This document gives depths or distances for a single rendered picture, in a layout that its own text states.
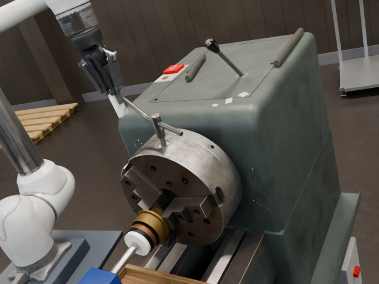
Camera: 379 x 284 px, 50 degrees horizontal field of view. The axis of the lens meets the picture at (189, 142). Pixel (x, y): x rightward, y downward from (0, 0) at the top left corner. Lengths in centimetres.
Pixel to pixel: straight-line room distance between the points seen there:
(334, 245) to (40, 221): 106
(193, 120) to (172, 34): 381
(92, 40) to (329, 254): 109
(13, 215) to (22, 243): 10
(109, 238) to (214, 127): 76
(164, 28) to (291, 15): 144
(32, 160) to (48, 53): 410
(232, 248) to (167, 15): 387
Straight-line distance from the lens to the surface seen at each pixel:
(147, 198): 105
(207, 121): 108
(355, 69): 408
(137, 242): 99
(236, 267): 116
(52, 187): 160
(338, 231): 167
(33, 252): 153
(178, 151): 100
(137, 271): 122
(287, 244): 126
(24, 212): 149
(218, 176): 101
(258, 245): 120
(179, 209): 100
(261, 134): 105
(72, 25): 103
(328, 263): 156
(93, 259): 160
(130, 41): 515
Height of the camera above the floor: 169
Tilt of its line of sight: 27 degrees down
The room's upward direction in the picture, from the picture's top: 19 degrees counter-clockwise
